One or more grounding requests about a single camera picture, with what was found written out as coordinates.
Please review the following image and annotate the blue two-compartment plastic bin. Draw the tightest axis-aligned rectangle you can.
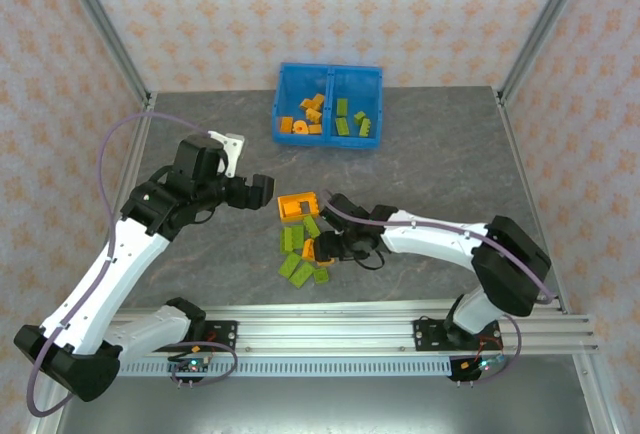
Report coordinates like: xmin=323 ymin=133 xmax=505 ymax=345
xmin=271 ymin=61 xmax=385 ymax=151

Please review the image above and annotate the large hollow orange lego frame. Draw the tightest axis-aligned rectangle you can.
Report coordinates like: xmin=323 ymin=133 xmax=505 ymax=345
xmin=277 ymin=191 xmax=321 ymax=228

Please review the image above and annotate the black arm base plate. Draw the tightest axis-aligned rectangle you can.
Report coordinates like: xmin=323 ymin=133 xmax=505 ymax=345
xmin=202 ymin=320 xmax=239 ymax=353
xmin=412 ymin=318 xmax=502 ymax=354

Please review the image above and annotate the wide aluminium mounting rail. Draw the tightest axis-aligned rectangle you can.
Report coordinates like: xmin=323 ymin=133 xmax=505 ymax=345
xmin=53 ymin=296 xmax=600 ymax=356

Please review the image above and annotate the aluminium frame leg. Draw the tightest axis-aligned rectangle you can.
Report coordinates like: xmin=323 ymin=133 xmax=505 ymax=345
xmin=572 ymin=353 xmax=616 ymax=434

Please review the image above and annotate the slotted white cable duct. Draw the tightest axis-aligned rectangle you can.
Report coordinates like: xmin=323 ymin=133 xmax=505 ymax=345
xmin=117 ymin=357 xmax=455 ymax=379

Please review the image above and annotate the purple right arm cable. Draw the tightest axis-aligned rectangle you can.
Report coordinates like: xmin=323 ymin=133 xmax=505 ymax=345
xmin=319 ymin=189 xmax=556 ymax=385

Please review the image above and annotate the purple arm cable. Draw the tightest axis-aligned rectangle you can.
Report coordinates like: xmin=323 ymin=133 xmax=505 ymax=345
xmin=24 ymin=111 xmax=240 ymax=419
xmin=319 ymin=189 xmax=556 ymax=385

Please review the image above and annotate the aluminium frame post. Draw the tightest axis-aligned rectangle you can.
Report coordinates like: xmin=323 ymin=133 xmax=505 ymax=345
xmin=497 ymin=0 xmax=599 ymax=105
xmin=52 ymin=0 xmax=154 ymax=108

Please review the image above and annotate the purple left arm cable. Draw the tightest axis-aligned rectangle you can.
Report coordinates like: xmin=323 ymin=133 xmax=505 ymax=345
xmin=24 ymin=111 xmax=240 ymax=419

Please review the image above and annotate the small controller circuit board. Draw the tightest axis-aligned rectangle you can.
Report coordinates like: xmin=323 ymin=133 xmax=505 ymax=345
xmin=167 ymin=357 xmax=211 ymax=374
xmin=459 ymin=356 xmax=506 ymax=374

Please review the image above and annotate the aluminium side rail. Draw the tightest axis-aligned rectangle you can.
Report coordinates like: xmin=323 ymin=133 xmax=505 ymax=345
xmin=79 ymin=92 xmax=159 ymax=318
xmin=494 ymin=88 xmax=571 ymax=315

